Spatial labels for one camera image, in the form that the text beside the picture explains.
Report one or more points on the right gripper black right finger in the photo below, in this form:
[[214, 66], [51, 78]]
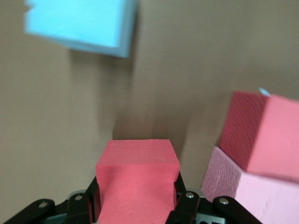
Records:
[[194, 210]]

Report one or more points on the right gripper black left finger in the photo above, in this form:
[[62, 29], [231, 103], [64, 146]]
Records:
[[74, 210]]

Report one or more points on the red foam block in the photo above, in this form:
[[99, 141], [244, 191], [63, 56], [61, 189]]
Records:
[[137, 177], [275, 135]]

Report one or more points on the pink foam block with dents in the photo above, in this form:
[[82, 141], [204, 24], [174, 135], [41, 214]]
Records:
[[261, 198]]

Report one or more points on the light blue foam block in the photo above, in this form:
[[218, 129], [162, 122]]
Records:
[[77, 23]]

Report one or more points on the brown table cover sheet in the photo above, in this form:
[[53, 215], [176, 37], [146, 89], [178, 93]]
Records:
[[187, 58]]

